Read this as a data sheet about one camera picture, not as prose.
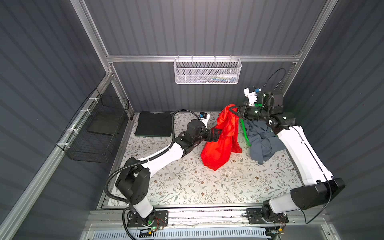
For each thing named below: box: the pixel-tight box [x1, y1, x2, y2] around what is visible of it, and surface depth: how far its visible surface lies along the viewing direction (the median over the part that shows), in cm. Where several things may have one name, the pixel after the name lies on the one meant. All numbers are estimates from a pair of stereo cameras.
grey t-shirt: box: [244, 119, 286, 165], surface depth 91 cm
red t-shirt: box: [200, 104, 242, 171], surface depth 84 cm
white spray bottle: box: [213, 74, 238, 82], surface depth 93 cm
